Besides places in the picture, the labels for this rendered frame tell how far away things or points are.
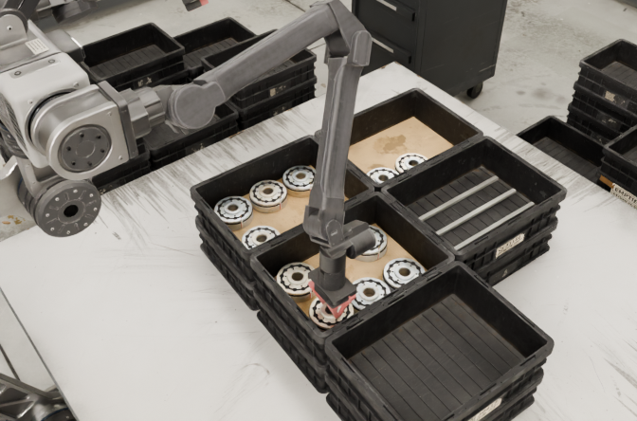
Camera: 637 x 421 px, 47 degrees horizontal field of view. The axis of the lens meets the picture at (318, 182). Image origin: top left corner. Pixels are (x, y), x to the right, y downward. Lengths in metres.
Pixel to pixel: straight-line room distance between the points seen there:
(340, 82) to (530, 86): 2.67
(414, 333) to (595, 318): 0.52
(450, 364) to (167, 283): 0.79
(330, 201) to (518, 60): 2.92
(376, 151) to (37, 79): 1.15
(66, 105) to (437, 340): 0.96
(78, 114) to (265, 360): 0.85
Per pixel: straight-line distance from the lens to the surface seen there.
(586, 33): 4.66
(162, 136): 3.04
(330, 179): 1.48
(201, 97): 1.30
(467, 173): 2.13
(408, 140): 2.22
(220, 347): 1.86
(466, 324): 1.75
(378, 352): 1.68
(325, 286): 1.58
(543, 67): 4.26
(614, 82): 3.13
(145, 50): 3.40
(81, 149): 1.25
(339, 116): 1.48
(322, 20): 1.45
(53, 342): 1.97
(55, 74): 1.31
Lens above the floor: 2.19
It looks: 41 degrees down
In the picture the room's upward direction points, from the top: 1 degrees counter-clockwise
